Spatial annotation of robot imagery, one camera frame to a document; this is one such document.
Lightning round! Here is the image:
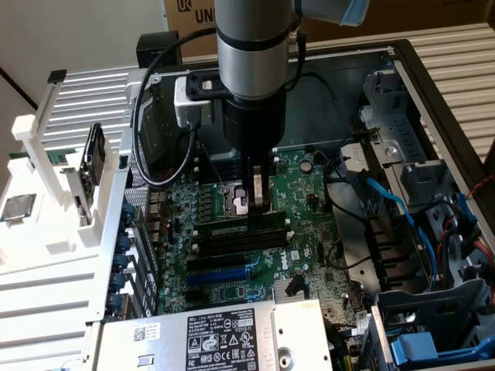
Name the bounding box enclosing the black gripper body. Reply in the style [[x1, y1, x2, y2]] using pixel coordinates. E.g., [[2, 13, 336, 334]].
[[220, 90, 288, 158]]

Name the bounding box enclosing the green RAM stick white label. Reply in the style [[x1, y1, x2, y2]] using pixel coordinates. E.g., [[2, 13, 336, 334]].
[[193, 210, 289, 237]]

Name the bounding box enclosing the metal CPU socket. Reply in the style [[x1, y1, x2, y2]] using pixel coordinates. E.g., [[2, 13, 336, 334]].
[[216, 177, 280, 223]]

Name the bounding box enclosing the thin metal locking lever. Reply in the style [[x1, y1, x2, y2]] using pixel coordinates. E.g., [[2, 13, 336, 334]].
[[197, 141, 228, 192]]

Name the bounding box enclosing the grey open PC case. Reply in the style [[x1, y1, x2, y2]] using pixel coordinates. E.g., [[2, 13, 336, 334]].
[[83, 38, 495, 371]]

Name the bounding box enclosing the green motherboard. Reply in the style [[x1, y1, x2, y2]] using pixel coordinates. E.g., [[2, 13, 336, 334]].
[[148, 148, 372, 322]]

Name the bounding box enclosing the long black expansion slot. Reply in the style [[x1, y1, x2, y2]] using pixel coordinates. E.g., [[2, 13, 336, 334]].
[[186, 253, 248, 272]]

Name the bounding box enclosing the printed brown cardboard box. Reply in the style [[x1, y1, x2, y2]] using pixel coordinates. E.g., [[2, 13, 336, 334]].
[[164, 0, 217, 59]]

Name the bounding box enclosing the blue expansion slot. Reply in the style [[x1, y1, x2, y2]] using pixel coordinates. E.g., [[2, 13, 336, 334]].
[[185, 265, 251, 287]]

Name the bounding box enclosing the metal rear port block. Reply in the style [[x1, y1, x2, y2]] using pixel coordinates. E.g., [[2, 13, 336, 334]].
[[145, 214, 164, 237], [146, 191, 168, 209]]

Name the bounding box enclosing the black plug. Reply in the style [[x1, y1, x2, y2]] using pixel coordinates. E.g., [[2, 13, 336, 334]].
[[288, 272, 307, 298]]

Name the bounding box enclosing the silver finned heatsink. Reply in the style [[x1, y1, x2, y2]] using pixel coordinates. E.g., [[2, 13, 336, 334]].
[[272, 276, 310, 301]]

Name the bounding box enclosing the black box device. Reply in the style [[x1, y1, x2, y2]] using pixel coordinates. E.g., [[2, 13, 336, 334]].
[[135, 32, 183, 73]]

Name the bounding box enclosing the grey metal disk bay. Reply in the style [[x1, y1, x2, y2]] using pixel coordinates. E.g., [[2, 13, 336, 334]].
[[359, 69, 457, 209], [370, 277, 492, 371]]

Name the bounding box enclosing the black white power supply label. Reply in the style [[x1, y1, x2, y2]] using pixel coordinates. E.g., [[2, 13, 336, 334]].
[[186, 308, 258, 370]]

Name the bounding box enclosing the black hard disk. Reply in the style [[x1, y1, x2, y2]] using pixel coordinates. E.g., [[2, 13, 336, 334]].
[[79, 122, 108, 194]]

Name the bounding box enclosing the white plastic parts rack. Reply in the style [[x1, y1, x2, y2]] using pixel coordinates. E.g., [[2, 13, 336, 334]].
[[0, 69, 131, 271]]

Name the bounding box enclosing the silver power supply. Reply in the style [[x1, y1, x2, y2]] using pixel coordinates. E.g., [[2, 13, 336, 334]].
[[90, 299, 333, 371]]

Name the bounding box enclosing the plain brown cardboard box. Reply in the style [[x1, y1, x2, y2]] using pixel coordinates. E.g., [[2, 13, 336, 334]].
[[301, 0, 495, 43]]

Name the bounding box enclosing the blue plastic disk caddy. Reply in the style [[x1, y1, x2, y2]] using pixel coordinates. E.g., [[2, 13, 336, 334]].
[[388, 332, 495, 366]]

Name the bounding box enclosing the silver CPU chip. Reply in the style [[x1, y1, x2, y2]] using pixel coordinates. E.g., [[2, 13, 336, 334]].
[[0, 192, 38, 223]]

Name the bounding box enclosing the black camera cable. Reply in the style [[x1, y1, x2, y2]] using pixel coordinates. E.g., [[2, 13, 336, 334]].
[[131, 26, 218, 189]]

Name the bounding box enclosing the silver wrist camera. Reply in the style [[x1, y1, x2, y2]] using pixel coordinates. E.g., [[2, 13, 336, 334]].
[[173, 76, 216, 128]]

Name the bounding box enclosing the black camera bracket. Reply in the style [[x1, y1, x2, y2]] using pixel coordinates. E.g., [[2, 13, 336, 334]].
[[186, 69, 229, 102]]

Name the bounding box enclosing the black wire with connector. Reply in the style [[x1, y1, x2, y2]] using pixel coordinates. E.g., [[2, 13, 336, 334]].
[[285, 71, 360, 136]]

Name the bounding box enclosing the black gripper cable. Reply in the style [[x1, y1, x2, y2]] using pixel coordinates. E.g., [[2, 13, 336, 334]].
[[285, 29, 309, 92]]

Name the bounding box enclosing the blue flat disk wire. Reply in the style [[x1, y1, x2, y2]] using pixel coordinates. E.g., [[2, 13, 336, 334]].
[[353, 168, 446, 287]]

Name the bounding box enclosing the black plastic disk bracket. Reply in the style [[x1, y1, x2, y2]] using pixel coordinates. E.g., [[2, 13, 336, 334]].
[[363, 215, 430, 293]]

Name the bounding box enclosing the card with metal bracket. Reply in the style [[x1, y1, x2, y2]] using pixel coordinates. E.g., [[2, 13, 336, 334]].
[[75, 169, 97, 227]]

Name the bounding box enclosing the red yellow wire bundle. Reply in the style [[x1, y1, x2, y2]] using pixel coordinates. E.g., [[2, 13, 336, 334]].
[[462, 235, 495, 267]]

